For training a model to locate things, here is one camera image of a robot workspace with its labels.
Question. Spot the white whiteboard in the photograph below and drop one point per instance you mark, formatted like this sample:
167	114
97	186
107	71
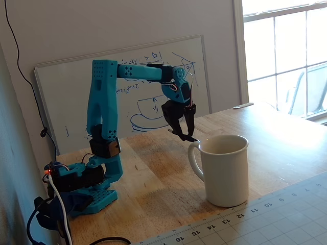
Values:
66	102

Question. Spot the cream ceramic mug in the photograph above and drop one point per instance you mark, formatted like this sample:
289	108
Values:
227	178

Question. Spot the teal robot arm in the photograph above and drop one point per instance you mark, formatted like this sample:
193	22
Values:
103	102

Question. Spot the outdoor patio chair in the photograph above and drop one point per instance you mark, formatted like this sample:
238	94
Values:
311	86

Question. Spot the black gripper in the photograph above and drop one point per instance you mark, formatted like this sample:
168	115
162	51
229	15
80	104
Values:
171	110

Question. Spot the grey gridded cutting mat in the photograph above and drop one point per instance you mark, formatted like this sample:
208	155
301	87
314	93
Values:
268	222

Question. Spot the small white marker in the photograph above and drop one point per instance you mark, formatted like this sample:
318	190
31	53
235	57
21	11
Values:
242	105

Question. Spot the white framed window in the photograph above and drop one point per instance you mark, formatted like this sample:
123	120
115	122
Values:
288	46

